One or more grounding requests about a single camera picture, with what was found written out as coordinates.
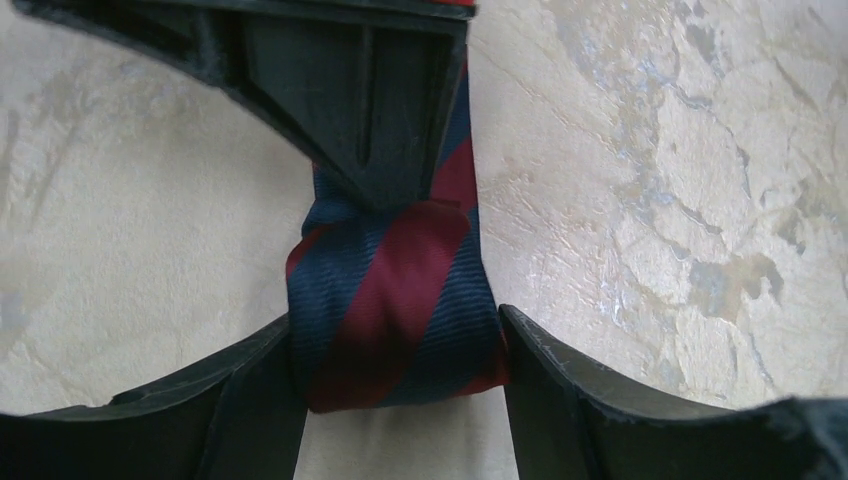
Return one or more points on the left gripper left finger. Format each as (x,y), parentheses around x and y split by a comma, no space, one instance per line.
(232,415)

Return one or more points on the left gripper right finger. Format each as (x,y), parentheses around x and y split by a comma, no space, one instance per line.
(572,417)

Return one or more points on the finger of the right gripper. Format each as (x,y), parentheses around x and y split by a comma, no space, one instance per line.
(363,88)

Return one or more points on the red navy striped tie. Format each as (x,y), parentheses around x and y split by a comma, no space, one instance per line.
(392,306)

